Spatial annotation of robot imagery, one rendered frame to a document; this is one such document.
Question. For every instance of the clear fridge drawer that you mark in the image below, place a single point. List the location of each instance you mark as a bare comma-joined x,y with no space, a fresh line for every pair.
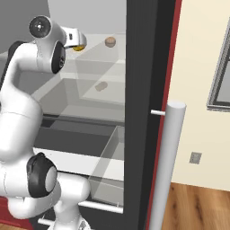
110,173

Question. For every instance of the grey window frame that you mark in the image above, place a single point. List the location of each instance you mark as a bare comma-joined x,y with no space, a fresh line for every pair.
217,77

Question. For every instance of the oblong tan food item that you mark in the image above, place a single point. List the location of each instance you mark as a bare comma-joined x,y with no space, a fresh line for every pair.
101,86

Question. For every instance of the red fridge with grey interior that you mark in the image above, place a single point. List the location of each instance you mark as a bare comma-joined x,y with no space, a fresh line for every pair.
90,18

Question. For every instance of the round brown food item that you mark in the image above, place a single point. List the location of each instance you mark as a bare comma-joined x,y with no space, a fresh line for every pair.
110,42

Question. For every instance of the grey wall socket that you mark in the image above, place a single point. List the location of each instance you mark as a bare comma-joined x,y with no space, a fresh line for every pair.
195,157

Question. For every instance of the clear glass fridge rack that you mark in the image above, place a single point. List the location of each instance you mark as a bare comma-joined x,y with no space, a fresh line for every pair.
90,99
99,55

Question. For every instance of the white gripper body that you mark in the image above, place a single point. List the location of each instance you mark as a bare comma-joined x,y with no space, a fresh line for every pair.
80,38

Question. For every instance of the yellow mango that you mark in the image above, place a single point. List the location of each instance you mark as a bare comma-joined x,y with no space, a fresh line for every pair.
79,48

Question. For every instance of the black and red fridge door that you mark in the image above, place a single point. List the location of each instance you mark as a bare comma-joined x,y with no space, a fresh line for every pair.
140,90

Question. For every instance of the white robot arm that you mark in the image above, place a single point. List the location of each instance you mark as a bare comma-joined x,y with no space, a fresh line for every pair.
18,125

